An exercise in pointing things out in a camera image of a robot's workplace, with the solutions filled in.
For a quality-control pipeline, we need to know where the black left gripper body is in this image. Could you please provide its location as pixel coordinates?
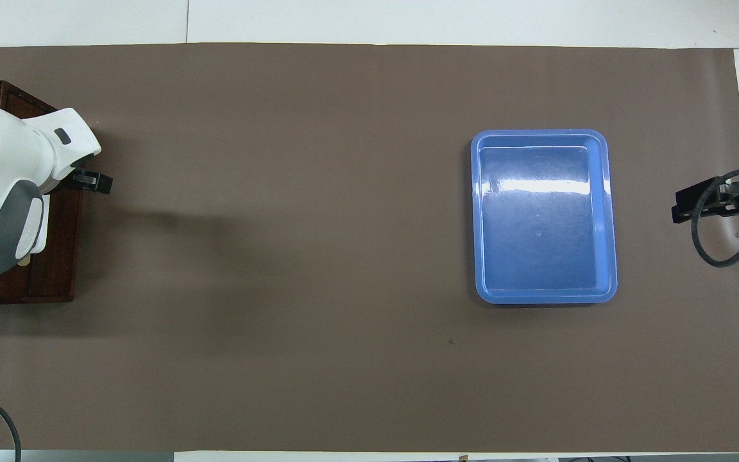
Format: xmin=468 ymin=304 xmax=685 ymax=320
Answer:
xmin=62 ymin=164 xmax=96 ymax=191

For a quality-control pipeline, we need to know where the blue plastic tray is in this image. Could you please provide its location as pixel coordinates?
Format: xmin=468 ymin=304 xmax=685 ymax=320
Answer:
xmin=470 ymin=128 xmax=618 ymax=305

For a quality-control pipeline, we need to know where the brown paper table mat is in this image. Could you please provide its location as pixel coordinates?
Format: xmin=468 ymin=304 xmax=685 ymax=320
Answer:
xmin=0 ymin=42 xmax=739 ymax=454

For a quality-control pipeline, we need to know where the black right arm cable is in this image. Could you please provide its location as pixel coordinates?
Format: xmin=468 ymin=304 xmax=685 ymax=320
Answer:
xmin=690 ymin=166 xmax=739 ymax=269

